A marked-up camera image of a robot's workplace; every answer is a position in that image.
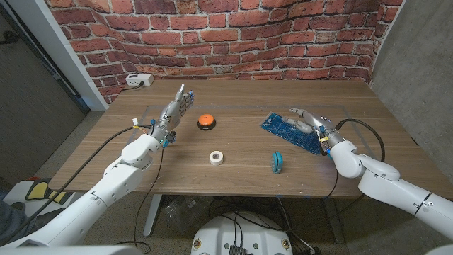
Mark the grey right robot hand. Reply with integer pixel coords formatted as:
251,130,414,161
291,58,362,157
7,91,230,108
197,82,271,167
281,108,347,149

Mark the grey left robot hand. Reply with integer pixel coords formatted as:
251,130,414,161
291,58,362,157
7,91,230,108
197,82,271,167
151,84,195,142

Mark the blue circuit board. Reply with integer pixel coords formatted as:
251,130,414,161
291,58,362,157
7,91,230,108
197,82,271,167
260,112,323,156

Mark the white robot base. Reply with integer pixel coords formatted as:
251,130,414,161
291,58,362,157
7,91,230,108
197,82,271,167
190,211,294,255

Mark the orange button with black base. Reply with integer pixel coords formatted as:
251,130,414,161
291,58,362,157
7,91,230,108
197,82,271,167
197,113,217,131

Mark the white tape roll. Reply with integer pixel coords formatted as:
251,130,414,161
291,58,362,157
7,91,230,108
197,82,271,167
208,150,224,166

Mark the white power strip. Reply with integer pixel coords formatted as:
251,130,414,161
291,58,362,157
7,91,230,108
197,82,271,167
125,73,155,87

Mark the printed brick backdrop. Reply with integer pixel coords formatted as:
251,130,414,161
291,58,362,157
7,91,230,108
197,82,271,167
45,0,404,106

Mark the grey table leg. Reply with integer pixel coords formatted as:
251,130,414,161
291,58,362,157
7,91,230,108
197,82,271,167
321,198,346,244
143,193,164,237

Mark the clear plastic bag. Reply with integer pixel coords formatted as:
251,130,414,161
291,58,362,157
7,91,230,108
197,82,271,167
161,196,213,234

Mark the yellow and black floor object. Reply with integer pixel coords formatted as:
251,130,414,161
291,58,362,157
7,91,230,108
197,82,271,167
26,178,68,205

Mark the person's leg in jeans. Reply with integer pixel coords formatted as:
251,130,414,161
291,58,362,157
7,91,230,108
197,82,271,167
0,200,33,245

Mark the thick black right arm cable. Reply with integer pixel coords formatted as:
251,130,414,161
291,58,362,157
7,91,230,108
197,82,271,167
334,118,386,163

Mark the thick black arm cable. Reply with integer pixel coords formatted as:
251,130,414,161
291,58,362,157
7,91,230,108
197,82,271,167
3,123,154,245
334,118,386,163

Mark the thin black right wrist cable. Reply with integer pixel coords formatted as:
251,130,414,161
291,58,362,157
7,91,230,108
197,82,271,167
322,169,339,200

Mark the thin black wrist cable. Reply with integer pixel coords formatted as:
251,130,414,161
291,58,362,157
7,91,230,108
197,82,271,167
115,144,166,254
322,169,339,200

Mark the thin black left wrist cable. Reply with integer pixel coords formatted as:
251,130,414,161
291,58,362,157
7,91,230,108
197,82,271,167
115,144,166,254

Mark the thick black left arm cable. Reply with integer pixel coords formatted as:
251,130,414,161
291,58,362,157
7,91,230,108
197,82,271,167
3,123,154,245

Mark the black floor cable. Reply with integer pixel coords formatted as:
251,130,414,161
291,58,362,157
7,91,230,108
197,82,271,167
208,198,294,246

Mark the white door frame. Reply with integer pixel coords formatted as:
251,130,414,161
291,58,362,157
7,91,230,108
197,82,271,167
6,0,109,111

